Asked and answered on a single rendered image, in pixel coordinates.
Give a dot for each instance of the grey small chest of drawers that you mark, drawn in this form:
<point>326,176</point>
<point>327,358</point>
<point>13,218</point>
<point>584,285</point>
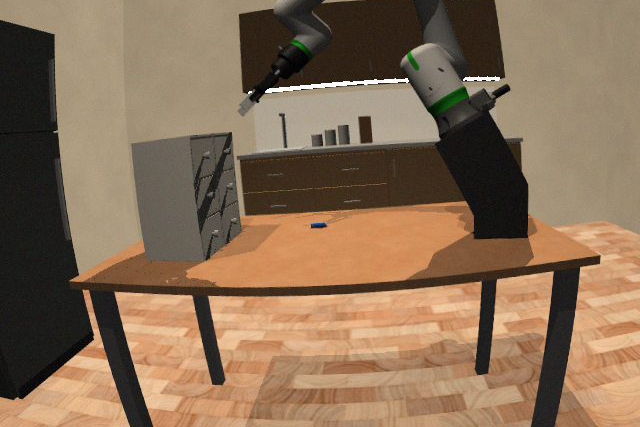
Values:
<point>166,198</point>

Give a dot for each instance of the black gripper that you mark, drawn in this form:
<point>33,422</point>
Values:
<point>280,67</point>

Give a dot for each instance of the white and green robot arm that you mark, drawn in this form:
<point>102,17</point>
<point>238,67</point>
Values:
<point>428,68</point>

